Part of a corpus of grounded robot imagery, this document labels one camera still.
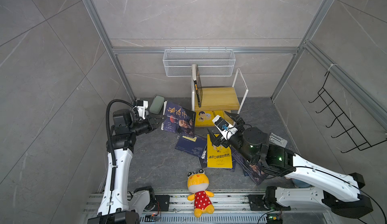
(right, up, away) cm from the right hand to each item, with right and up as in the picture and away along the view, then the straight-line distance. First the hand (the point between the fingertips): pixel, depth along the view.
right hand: (218, 119), depth 59 cm
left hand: (-23, +1, +9) cm, 25 cm away
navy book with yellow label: (-11, -19, +33) cm, 40 cm away
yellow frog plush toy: (-8, -33, +14) cm, 36 cm away
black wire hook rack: (+57, -9, 0) cm, 58 cm away
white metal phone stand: (+44, -16, +36) cm, 59 cm away
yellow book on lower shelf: (-3, -2, +42) cm, 42 cm away
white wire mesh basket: (+1, +34, +36) cm, 50 cm away
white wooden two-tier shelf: (+12, +10, +33) cm, 37 cm away
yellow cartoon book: (+4, -24, +26) cm, 36 cm away
